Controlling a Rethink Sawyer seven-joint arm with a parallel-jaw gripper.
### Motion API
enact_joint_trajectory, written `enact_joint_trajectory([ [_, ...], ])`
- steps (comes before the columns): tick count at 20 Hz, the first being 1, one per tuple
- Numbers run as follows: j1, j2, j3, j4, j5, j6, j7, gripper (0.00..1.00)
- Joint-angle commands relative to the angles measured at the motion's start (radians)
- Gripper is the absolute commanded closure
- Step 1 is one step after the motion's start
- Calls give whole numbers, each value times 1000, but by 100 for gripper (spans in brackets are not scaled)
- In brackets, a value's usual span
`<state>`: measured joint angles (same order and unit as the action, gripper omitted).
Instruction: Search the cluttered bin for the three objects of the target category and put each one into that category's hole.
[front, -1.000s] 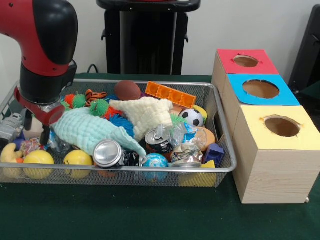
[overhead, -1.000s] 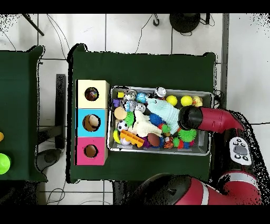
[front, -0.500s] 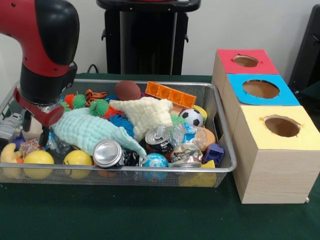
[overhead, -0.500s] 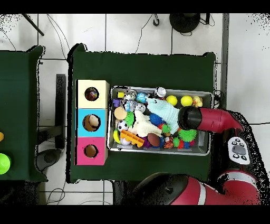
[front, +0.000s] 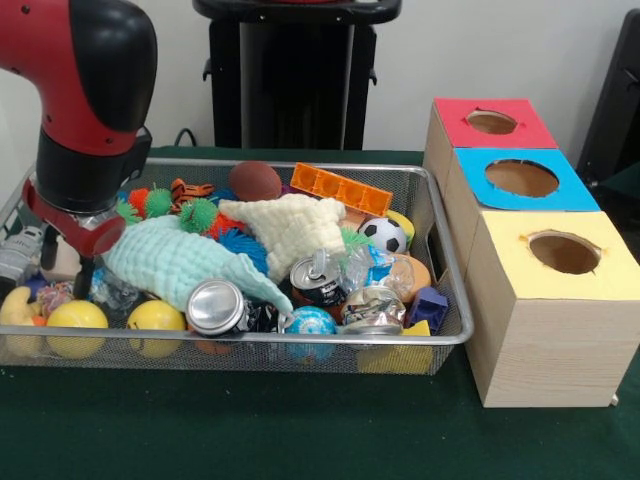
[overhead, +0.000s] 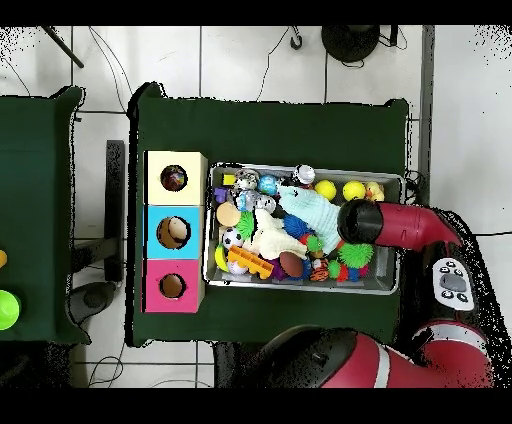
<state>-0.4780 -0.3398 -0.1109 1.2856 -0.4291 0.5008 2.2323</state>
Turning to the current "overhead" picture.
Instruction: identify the mint knitted cloth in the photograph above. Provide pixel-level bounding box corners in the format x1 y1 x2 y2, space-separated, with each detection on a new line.
276 185 343 255

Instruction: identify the colourful patterned cloth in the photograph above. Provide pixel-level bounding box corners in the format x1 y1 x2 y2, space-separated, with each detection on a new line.
161 165 188 190

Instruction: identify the wooden box with three holes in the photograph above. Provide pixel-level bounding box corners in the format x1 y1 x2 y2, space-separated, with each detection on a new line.
142 150 208 314

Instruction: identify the tan round sponge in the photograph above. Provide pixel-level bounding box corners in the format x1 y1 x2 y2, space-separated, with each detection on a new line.
216 201 242 227

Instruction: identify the cream knitted cloth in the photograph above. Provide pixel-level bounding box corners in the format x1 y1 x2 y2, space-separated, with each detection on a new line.
243 207 309 261

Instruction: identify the black and white soccer ball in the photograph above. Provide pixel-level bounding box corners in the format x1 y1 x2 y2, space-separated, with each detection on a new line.
221 226 244 250

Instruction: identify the orange ice cube tray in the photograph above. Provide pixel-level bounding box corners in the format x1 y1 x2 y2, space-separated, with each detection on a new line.
226 244 275 280

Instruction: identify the silver drink can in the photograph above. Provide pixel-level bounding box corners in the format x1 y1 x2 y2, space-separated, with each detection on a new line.
293 163 316 186

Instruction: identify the brown toy football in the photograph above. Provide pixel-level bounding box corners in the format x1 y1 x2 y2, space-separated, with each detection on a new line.
278 251 304 278

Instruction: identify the yellow ball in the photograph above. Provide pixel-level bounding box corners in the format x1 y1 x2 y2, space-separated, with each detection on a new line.
313 178 337 201
342 180 366 201

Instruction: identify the dark green table cloth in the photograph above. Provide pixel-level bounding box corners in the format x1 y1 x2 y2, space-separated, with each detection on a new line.
0 85 91 345
125 81 410 355

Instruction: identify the green spiky ball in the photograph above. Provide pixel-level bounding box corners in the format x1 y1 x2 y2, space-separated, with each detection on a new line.
337 241 375 268

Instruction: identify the black round stand base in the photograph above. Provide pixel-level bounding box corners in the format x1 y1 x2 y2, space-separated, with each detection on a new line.
320 25 381 64

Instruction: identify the black rod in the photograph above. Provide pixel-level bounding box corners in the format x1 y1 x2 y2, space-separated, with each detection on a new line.
41 25 85 69

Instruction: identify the green bowl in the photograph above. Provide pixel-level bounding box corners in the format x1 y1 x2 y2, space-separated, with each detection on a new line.
0 289 21 332

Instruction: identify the wire mesh bin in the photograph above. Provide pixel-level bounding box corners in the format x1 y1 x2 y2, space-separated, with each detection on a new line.
202 161 407 296

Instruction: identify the thin black cable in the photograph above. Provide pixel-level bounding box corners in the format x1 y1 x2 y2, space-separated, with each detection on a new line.
255 27 291 103

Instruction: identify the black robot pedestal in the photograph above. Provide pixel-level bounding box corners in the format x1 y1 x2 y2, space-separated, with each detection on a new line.
213 341 261 388

